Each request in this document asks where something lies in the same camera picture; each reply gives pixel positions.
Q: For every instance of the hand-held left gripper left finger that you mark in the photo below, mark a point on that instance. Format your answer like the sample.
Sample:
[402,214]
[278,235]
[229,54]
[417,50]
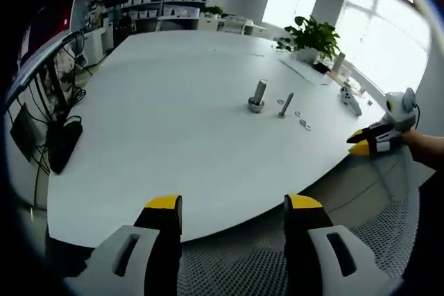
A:
[156,240]

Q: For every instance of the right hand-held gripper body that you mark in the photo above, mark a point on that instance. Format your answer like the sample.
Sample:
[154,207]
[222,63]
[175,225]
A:
[402,109]

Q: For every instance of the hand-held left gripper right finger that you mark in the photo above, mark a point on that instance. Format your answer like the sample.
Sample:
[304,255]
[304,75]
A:
[305,240]

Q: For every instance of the small threaded steel stud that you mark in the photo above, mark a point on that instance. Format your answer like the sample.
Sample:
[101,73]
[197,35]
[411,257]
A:
[287,103]

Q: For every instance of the large threaded steel stud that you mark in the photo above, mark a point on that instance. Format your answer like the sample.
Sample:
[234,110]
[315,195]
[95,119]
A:
[260,91]

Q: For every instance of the person's right hand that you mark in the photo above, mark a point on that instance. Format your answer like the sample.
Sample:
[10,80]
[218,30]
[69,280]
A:
[412,140]

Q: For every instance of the white game controller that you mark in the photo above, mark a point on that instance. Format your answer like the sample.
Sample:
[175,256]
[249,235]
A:
[348,98]

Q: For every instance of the white bottle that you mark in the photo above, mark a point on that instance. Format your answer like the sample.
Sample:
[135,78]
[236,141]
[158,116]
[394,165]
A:
[339,62]

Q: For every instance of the flat black item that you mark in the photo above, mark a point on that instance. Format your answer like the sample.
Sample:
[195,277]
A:
[321,68]

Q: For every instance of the large bright window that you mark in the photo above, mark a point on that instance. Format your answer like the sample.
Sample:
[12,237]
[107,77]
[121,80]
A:
[378,25]

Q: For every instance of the white paper sheet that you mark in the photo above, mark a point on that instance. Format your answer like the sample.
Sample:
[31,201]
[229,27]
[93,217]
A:
[301,70]

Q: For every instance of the green potted plant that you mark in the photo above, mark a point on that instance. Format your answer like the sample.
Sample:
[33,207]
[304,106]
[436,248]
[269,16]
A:
[314,34]

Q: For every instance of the black bag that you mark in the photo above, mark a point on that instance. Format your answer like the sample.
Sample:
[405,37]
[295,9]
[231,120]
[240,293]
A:
[66,143]

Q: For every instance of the black box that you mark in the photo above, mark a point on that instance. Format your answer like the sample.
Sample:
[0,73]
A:
[22,131]

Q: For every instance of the white counter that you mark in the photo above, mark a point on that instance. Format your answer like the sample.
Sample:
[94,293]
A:
[208,24]

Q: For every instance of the small green plant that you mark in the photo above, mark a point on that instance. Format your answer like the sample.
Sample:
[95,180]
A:
[214,11]

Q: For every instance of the white cabinet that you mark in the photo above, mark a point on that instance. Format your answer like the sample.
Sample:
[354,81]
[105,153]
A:
[98,44]

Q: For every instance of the grey side desk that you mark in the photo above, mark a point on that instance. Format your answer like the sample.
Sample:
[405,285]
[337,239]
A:
[38,63]

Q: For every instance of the computer monitor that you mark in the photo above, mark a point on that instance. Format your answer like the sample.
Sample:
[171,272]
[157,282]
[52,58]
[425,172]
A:
[52,8]

